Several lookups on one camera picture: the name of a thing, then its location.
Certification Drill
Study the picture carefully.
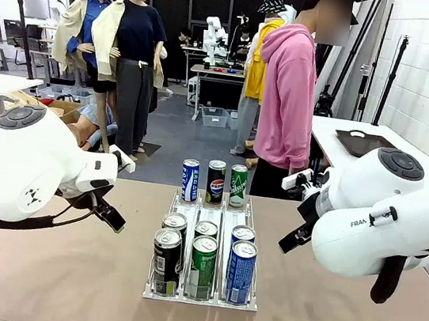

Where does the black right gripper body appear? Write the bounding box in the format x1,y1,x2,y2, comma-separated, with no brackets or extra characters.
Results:
294,190,325,234

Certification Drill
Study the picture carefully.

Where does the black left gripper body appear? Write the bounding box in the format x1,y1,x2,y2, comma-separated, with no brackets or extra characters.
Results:
55,177,116,214

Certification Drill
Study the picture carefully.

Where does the dark brown serving tray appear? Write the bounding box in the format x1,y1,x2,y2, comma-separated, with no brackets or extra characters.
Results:
332,127,401,164

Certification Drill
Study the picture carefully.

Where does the green Chilsung cider can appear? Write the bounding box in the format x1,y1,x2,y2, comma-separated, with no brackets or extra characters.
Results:
226,163,250,210
192,219,220,245
184,233,221,303

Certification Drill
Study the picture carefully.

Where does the person in pink hoodie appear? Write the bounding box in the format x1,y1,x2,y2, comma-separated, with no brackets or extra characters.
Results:
241,0,356,206

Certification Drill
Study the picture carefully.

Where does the blue Pocari can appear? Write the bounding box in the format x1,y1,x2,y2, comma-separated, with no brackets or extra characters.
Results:
222,238,260,308
230,223,258,251
177,157,203,204

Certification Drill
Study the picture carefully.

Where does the black Pepsi can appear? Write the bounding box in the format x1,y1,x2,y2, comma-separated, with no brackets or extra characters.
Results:
203,158,229,206
154,211,192,275
146,226,188,298

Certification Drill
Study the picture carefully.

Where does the mannequin torso lying down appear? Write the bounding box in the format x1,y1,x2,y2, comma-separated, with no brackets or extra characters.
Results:
66,102,121,155

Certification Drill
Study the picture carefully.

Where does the white can dispenser rack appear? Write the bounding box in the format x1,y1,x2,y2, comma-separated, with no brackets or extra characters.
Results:
142,183,274,314

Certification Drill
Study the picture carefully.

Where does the mannequin with navy shirt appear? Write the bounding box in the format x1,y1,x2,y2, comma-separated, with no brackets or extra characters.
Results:
74,0,177,164

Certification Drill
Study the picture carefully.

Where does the clear plastic storage bin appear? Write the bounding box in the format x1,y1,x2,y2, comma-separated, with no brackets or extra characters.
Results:
199,104,230,130

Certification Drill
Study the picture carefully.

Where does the mannequin with yellow hoodie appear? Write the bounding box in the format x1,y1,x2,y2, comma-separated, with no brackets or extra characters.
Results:
231,0,290,161

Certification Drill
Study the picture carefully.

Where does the black light stand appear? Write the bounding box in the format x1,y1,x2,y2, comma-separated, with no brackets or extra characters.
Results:
370,32,411,130

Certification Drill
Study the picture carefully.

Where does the grey background table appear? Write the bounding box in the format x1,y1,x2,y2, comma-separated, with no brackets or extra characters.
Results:
183,62,248,127

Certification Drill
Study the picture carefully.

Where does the mannequin with blue shirt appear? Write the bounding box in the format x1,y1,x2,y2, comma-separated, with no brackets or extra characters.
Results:
47,0,116,94

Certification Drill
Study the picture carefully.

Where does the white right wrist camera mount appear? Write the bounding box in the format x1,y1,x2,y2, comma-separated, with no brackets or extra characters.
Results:
281,165,315,194

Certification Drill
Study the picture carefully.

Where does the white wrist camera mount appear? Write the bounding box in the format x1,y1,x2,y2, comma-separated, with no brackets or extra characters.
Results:
281,165,315,194
107,145,139,176

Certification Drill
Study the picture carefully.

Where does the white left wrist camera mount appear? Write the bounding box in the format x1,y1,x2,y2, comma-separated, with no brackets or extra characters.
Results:
107,145,139,176

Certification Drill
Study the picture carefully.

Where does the black right arm cable sleeve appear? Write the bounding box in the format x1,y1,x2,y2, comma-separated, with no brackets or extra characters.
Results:
369,233,429,311

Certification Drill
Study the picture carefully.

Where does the black camera tripod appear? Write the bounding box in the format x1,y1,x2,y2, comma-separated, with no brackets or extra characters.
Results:
3,0,46,80

